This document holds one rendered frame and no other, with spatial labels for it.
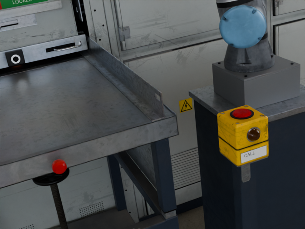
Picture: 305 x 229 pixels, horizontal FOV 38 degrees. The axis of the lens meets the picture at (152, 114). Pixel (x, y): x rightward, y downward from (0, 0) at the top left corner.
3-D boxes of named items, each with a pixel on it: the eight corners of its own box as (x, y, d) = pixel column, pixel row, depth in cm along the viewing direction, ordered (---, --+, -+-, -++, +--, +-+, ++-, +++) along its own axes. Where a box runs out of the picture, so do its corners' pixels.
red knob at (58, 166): (68, 173, 100) (66, 161, 98) (54, 177, 99) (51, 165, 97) (64, 164, 103) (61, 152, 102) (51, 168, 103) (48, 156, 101)
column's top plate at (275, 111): (268, 74, 160) (268, 69, 159) (331, 103, 132) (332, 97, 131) (188, 96, 151) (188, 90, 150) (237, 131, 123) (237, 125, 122)
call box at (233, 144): (269, 157, 96) (269, 115, 92) (238, 168, 93) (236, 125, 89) (248, 142, 103) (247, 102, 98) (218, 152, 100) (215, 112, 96)
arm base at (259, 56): (255, 53, 146) (254, 23, 142) (284, 64, 133) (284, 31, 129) (215, 64, 141) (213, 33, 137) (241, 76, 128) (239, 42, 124)
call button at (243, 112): (255, 119, 93) (255, 112, 93) (238, 124, 92) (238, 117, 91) (244, 112, 97) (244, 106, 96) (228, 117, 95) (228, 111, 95)
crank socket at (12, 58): (25, 63, 160) (22, 50, 158) (8, 67, 158) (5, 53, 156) (24, 62, 162) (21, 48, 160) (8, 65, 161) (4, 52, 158)
